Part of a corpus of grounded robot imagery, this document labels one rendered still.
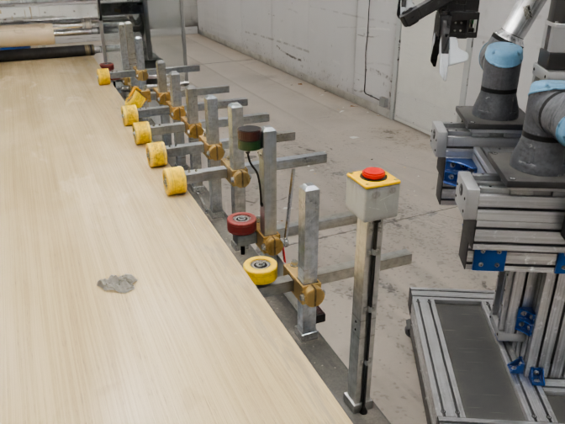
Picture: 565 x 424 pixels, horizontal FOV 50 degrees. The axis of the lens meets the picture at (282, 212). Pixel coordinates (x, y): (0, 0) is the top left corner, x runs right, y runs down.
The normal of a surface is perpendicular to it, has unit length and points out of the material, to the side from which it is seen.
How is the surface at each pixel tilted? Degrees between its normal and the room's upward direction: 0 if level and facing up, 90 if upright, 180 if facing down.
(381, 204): 90
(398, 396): 0
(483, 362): 0
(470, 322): 0
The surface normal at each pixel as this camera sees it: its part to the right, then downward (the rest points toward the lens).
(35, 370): 0.00, -0.90
